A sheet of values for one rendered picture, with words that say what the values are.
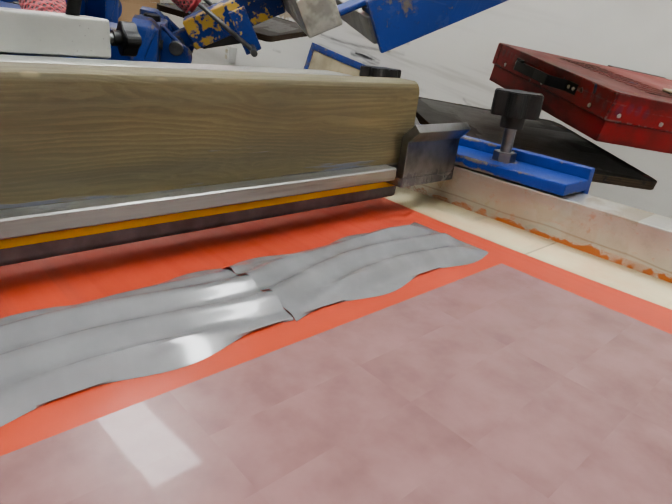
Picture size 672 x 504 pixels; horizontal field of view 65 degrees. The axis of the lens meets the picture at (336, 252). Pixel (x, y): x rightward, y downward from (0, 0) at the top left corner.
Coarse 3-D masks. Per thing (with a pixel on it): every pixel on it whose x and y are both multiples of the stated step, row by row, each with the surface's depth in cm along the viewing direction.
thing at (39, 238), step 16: (320, 192) 41; (336, 192) 42; (224, 208) 35; (240, 208) 36; (112, 224) 30; (128, 224) 31; (144, 224) 32; (0, 240) 27; (16, 240) 27; (32, 240) 28; (48, 240) 28
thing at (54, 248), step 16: (352, 192) 43; (368, 192) 44; (384, 192) 46; (256, 208) 37; (272, 208) 38; (288, 208) 39; (304, 208) 40; (320, 208) 41; (160, 224) 32; (176, 224) 33; (192, 224) 34; (208, 224) 35; (224, 224) 36; (64, 240) 29; (80, 240) 29; (96, 240) 30; (112, 240) 31; (128, 240) 31; (0, 256) 27; (16, 256) 27; (32, 256) 28; (48, 256) 29
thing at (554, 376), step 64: (256, 256) 33; (512, 256) 38; (320, 320) 27; (384, 320) 27; (448, 320) 28; (512, 320) 29; (576, 320) 30; (640, 320) 31; (448, 384) 23; (512, 384) 23; (576, 384) 24; (640, 384) 25; (512, 448) 20; (576, 448) 20; (640, 448) 20
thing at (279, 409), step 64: (64, 256) 30; (128, 256) 31; (192, 256) 32; (128, 384) 21; (192, 384) 21; (256, 384) 21; (320, 384) 22; (384, 384) 22; (0, 448) 17; (64, 448) 17; (128, 448) 18; (192, 448) 18; (256, 448) 18; (320, 448) 19; (384, 448) 19; (448, 448) 19
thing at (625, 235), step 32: (448, 192) 49; (480, 192) 46; (512, 192) 44; (544, 192) 42; (512, 224) 45; (544, 224) 43; (576, 224) 41; (608, 224) 39; (640, 224) 37; (608, 256) 39; (640, 256) 38
